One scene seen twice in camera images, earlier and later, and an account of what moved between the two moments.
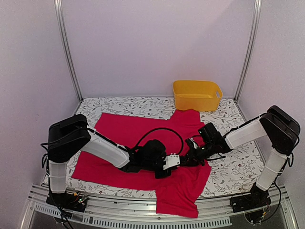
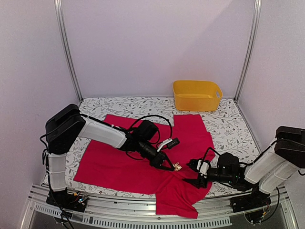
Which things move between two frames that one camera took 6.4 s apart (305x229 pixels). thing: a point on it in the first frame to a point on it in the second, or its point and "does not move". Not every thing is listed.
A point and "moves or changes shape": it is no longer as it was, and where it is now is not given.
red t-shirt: [180, 192] moves or changes shape
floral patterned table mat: [234, 171] does not move
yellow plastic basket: [202, 95] does not move
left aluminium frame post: [58, 15] does not move
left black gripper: [167, 173] to [158, 160]
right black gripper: [193, 160] to [196, 182]
